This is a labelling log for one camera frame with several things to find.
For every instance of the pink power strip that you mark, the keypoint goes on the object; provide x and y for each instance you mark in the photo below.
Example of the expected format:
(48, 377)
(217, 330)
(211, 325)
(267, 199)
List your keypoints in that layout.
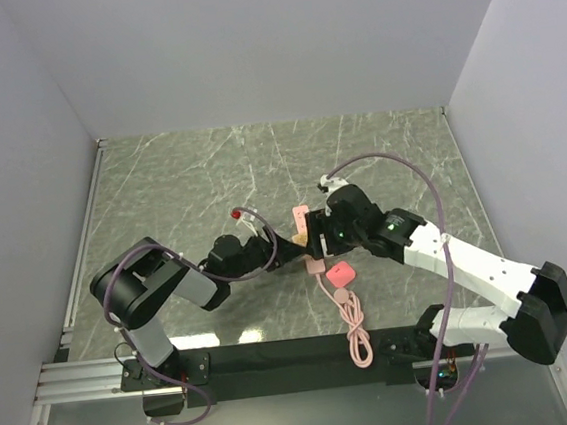
(313, 267)

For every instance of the tan wooden plug adapter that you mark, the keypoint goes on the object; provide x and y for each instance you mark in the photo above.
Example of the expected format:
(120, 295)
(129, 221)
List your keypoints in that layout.
(300, 239)

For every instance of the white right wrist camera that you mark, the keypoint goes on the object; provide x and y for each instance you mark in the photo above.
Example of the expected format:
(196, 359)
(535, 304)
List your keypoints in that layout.
(329, 185)

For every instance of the aluminium rail left edge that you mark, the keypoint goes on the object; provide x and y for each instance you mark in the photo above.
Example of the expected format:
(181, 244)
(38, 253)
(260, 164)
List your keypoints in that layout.
(63, 348)

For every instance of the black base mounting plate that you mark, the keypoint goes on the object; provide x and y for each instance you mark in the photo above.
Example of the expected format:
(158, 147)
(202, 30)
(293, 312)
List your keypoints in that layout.
(325, 375)

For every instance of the red square plug adapter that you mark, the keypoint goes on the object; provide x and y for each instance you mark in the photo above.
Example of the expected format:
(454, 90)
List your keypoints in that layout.
(341, 275)

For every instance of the aluminium rail frame front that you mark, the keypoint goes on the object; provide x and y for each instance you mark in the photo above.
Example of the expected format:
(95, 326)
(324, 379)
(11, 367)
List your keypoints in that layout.
(99, 379)

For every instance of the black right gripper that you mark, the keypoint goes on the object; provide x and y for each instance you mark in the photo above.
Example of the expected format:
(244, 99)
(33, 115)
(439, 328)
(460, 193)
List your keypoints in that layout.
(319, 222)

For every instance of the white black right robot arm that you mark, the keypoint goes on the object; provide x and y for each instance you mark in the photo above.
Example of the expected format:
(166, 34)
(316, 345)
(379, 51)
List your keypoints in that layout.
(527, 307)

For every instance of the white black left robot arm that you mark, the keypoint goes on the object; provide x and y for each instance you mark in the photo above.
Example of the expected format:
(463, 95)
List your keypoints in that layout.
(133, 288)

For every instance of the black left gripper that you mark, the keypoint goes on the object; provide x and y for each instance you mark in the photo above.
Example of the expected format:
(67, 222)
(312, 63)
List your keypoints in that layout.
(284, 253)

